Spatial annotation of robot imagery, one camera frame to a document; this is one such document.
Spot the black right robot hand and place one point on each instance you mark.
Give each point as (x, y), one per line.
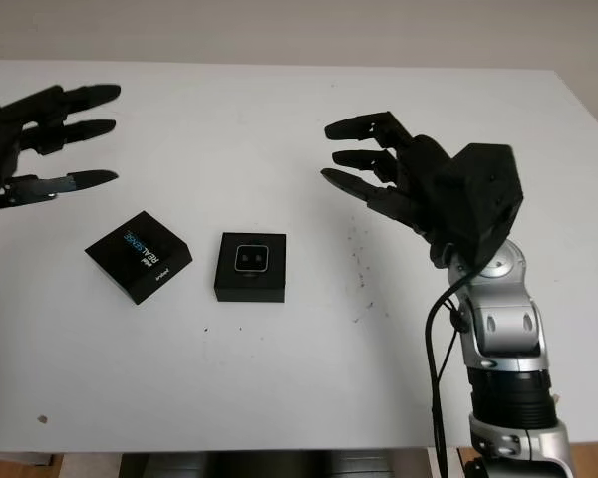
(423, 179)

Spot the dark grey robot torso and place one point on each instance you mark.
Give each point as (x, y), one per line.
(269, 465)

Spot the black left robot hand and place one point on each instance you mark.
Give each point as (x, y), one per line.
(0, 139)

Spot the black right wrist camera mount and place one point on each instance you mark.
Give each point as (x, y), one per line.
(483, 199)

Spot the black RealSense box lid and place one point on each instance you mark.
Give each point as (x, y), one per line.
(144, 274)

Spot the small silver depth camera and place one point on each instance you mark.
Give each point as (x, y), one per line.
(250, 258)

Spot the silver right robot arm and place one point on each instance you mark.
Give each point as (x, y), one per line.
(508, 323)

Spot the black box base with insert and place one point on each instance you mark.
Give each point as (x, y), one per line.
(249, 291)

